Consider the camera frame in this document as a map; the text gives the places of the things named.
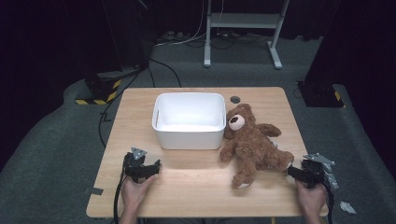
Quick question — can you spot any small crumpled grey foil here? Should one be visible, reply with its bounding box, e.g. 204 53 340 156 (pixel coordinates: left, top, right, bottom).
339 201 357 216

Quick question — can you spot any white floor cable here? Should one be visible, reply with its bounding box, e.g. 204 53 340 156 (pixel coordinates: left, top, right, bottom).
153 0 207 48

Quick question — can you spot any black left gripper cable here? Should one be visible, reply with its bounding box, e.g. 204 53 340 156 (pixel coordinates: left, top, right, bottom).
112 155 129 224

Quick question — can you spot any brown teddy bear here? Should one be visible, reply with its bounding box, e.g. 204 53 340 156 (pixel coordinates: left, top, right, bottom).
219 103 295 189

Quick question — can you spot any grey tape strip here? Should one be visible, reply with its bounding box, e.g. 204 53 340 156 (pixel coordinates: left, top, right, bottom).
83 187 105 196

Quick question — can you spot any black base with yellow stripes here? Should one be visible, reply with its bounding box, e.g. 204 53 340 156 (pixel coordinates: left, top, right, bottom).
75 72 122 105
296 80 346 108

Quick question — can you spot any white metal stand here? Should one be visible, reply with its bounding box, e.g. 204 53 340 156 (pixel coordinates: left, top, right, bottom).
203 0 290 70

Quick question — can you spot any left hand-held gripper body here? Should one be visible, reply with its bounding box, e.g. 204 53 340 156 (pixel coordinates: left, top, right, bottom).
123 147 154 184

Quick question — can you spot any black floor cable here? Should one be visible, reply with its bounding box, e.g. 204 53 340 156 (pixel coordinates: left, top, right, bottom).
98 56 183 147

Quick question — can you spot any person's left hand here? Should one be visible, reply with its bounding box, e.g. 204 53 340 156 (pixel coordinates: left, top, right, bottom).
120 175 159 213

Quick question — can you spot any large crumpled grey foil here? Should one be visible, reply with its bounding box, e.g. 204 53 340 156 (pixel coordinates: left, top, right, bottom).
322 163 340 191

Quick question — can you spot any person's right hand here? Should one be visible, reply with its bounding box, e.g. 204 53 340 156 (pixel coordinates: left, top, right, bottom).
294 179 328 217

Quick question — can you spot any white plastic bin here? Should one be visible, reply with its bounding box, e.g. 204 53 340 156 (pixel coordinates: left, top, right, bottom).
151 91 227 150

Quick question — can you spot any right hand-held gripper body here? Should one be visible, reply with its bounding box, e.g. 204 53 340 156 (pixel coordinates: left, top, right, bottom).
300 152 336 189

